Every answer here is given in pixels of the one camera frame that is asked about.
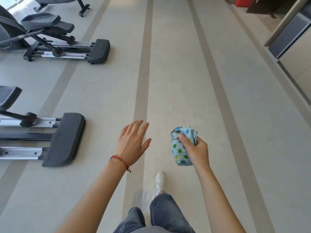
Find person's right hand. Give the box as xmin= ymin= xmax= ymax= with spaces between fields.
xmin=178 ymin=133 xmax=210 ymax=172

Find polka dot cleaning cloth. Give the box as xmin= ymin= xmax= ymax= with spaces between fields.
xmin=170 ymin=126 xmax=199 ymax=167

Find person's white right shoe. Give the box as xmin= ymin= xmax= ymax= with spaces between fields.
xmin=152 ymin=171 xmax=167 ymax=199

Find person's right forearm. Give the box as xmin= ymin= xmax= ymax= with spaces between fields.
xmin=194 ymin=166 xmax=246 ymax=233

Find grey built-in appliance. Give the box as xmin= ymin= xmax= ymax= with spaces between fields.
xmin=268 ymin=8 xmax=311 ymax=59

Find red box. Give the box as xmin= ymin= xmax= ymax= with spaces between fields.
xmin=234 ymin=0 xmax=256 ymax=7

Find person's blue jeans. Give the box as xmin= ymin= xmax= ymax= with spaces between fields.
xmin=113 ymin=193 xmax=195 ymax=233

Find person's left forearm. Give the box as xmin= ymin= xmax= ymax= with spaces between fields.
xmin=54 ymin=160 xmax=131 ymax=233

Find person's left hand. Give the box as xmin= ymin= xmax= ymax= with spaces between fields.
xmin=114 ymin=120 xmax=152 ymax=168

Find red beaded bracelet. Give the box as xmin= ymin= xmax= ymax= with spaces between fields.
xmin=109 ymin=155 xmax=132 ymax=173

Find person's grey shirt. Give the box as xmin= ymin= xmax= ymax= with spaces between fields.
xmin=130 ymin=225 xmax=170 ymax=233

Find dark brown furniture piece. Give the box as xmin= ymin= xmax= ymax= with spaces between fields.
xmin=246 ymin=0 xmax=301 ymax=19

